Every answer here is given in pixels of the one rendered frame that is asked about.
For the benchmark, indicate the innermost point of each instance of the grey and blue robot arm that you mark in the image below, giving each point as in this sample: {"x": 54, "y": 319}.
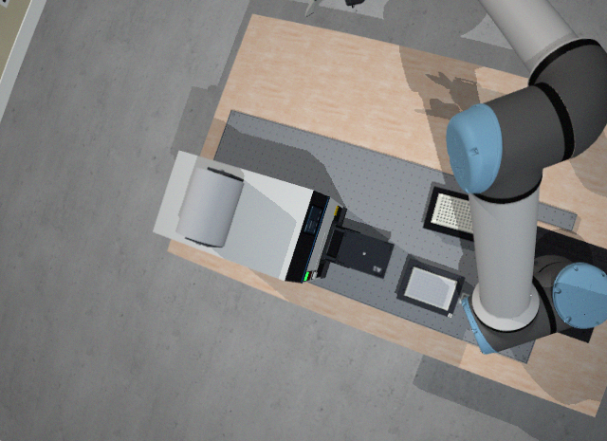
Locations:
{"x": 498, "y": 149}

